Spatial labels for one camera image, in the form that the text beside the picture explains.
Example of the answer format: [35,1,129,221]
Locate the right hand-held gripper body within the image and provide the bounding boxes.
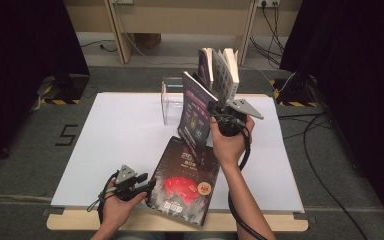
[210,98,265,138]

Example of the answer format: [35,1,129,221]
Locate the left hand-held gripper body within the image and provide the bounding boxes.
[114,164,146,202]

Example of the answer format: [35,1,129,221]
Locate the white book with picture grid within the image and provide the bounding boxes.
[211,48,240,109]

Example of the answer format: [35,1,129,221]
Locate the black and red magazine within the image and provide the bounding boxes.
[146,135,222,227]

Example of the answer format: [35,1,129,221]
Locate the clear acrylic book rack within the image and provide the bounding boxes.
[160,77,184,126]

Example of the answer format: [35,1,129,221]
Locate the person's left hand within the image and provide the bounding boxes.
[102,181,148,231]

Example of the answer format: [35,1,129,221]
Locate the person's right hand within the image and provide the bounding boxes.
[209,116,256,169]

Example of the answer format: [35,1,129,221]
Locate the black stand base striped tape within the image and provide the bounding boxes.
[38,73,91,106]
[269,74,319,108]

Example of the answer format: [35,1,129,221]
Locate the brown cardboard box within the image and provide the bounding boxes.
[133,32,163,51]

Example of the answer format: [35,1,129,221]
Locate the beige wooden desk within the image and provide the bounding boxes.
[63,0,304,66]

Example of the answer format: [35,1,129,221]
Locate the black curtain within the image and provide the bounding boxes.
[279,0,384,231]
[0,0,91,178]

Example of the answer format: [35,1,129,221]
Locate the left hand-held gripper cable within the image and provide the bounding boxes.
[86,171,119,224]

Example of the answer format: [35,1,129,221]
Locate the hand-held gripper cable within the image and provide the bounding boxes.
[86,171,119,224]
[228,123,268,240]

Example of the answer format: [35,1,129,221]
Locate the black floor cables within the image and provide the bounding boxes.
[278,111,369,240]

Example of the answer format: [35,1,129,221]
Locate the right hand-held gripper cable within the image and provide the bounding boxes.
[228,123,268,240]

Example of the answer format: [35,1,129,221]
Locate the black power cables bundle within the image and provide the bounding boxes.
[249,1,286,69]

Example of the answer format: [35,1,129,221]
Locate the white wall socket with plugs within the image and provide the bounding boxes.
[257,0,281,8]

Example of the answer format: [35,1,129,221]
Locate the thin black cable with plug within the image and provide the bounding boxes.
[79,39,118,54]

